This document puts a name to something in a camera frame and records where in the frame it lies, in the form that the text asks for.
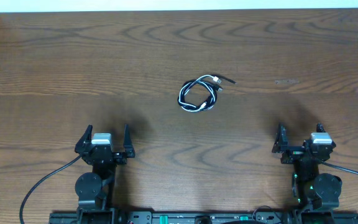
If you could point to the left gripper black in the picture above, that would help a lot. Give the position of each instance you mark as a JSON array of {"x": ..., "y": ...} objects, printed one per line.
[{"x": 103, "y": 154}]

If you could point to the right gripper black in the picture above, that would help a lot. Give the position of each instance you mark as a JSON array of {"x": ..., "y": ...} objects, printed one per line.
[{"x": 293, "y": 153}]

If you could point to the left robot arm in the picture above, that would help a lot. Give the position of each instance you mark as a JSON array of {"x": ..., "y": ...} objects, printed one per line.
[{"x": 94, "y": 189}]

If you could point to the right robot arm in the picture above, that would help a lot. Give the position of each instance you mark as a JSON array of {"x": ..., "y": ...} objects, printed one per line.
[{"x": 317, "y": 193}]

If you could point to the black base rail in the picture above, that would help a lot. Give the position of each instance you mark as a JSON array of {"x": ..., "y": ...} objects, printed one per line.
[{"x": 139, "y": 217}]

